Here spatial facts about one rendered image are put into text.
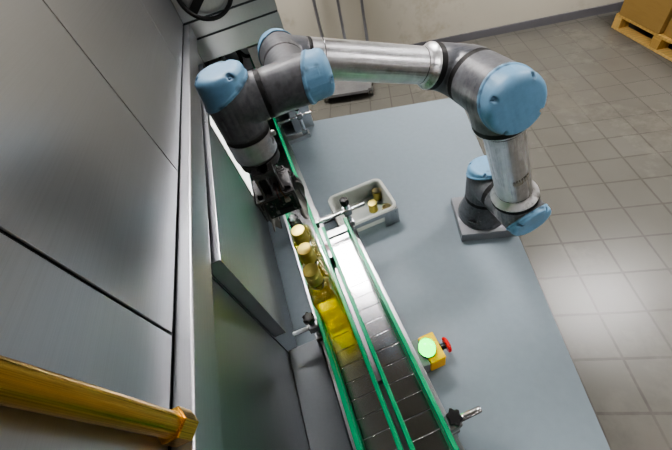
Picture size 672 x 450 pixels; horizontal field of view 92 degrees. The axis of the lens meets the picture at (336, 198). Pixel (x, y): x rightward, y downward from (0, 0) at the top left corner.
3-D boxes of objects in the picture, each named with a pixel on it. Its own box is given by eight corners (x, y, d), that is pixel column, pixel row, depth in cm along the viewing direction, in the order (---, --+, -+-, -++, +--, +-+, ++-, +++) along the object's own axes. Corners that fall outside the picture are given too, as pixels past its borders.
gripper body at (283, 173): (266, 224, 61) (239, 180, 52) (260, 195, 67) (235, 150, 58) (304, 210, 61) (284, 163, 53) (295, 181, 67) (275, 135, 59)
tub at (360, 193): (330, 211, 132) (325, 197, 125) (381, 191, 133) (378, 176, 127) (345, 243, 120) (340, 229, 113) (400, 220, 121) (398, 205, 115)
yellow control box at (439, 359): (409, 350, 91) (408, 341, 86) (433, 339, 92) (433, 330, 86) (422, 376, 86) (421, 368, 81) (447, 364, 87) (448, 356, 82)
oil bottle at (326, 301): (325, 316, 90) (303, 279, 74) (343, 308, 90) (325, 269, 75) (331, 335, 86) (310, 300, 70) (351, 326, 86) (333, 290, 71)
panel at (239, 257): (236, 141, 140) (194, 66, 116) (242, 138, 141) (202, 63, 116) (274, 337, 78) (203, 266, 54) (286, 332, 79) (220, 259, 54)
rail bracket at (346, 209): (319, 232, 109) (309, 209, 100) (365, 214, 110) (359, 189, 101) (322, 239, 107) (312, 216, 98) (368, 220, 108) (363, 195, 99)
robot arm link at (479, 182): (488, 176, 110) (493, 144, 101) (516, 201, 100) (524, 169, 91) (457, 188, 109) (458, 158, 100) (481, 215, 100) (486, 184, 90)
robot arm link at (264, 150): (224, 130, 55) (269, 113, 56) (235, 150, 59) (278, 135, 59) (227, 155, 50) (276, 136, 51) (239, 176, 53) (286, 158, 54)
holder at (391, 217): (319, 217, 132) (314, 205, 126) (381, 192, 133) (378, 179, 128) (332, 249, 120) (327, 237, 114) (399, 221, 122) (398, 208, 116)
